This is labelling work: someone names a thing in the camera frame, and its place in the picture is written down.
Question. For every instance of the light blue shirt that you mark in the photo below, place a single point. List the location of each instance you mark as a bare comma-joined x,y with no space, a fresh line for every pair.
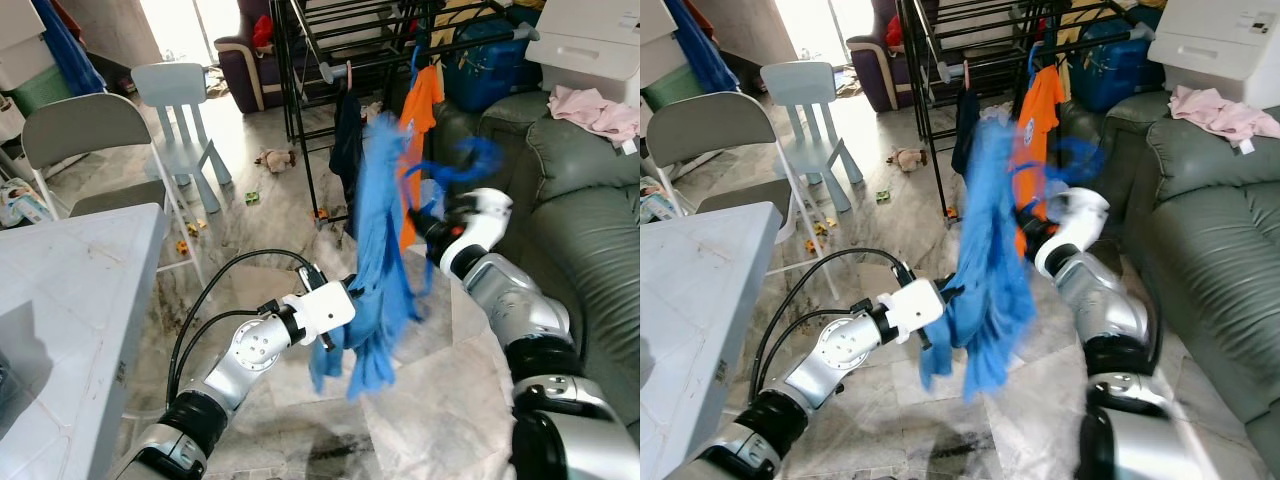
985,290
375,280

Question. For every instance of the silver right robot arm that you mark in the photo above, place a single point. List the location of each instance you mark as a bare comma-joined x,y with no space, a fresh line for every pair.
1110,300
520,310

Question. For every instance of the pink hanger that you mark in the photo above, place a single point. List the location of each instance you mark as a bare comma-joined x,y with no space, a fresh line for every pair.
966,76
349,78

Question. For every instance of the navy blue garment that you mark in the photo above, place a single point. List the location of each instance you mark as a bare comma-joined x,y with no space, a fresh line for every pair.
966,135
347,150

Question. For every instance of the orange shirt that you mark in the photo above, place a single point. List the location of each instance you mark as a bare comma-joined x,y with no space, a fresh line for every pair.
425,105
1040,110

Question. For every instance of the beige stuffed toy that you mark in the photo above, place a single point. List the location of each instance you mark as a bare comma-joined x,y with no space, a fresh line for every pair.
276,160
906,160

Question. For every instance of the green leather sofa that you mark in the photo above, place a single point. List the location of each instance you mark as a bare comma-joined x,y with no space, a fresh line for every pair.
1210,260
590,250

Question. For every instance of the small orange toy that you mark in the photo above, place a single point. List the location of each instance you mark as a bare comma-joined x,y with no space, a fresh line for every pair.
820,225
188,225

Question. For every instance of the blue bag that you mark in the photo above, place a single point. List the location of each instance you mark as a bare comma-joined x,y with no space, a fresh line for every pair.
1110,75
485,75

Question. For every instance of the black metal drying rack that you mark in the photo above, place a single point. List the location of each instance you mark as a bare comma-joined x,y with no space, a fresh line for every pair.
328,72
945,70

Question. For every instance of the pink cloth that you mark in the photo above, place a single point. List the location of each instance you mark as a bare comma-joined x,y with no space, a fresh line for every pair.
1220,115
600,112

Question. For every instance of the purple armchair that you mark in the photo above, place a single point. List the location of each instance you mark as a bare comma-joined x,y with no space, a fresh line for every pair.
245,85
880,85

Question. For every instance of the yellow cloth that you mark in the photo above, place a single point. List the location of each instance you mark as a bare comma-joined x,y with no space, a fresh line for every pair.
1080,20
455,20

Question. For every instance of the white plastic table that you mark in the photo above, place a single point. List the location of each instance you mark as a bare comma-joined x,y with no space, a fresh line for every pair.
700,330
70,330

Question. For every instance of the white plastic drawer box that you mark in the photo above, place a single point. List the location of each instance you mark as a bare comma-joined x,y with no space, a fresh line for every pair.
590,50
1220,55

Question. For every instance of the red cloth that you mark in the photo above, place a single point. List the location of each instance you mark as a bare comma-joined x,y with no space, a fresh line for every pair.
895,32
261,32

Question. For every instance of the green cabinet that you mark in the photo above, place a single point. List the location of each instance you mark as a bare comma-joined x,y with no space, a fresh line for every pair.
40,92
670,92

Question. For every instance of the light blue plastic child chair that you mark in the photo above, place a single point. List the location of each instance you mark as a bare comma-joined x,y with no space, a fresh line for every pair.
800,85
170,85

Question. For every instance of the white folding chair grey seat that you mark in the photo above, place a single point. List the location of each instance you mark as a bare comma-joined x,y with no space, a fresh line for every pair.
715,130
85,130

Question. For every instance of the royal blue garment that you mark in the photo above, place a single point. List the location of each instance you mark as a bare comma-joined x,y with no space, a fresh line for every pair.
70,50
705,50

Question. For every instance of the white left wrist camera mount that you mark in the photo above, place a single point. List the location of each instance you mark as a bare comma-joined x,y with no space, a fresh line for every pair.
912,310
325,310

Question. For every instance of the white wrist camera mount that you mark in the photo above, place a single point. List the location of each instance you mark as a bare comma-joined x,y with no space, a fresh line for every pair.
490,215
912,310
325,310
1080,215

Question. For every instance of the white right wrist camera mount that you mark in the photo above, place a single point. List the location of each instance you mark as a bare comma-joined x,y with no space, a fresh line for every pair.
1080,215
490,215

